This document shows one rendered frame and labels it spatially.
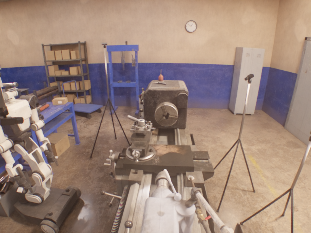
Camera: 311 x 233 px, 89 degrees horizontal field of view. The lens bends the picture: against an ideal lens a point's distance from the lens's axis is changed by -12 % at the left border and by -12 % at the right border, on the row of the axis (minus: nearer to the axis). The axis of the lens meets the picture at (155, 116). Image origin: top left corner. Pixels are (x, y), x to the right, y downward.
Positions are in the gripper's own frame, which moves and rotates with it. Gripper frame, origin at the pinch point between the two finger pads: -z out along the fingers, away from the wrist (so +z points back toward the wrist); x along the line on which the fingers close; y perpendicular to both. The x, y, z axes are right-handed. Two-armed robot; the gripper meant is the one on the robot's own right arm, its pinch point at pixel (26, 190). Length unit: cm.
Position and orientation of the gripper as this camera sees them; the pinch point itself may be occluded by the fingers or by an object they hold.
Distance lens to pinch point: 208.5
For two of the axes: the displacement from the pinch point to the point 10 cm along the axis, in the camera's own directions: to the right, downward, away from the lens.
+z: -2.0, -9.2, -3.4
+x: 9.7, -1.4, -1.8
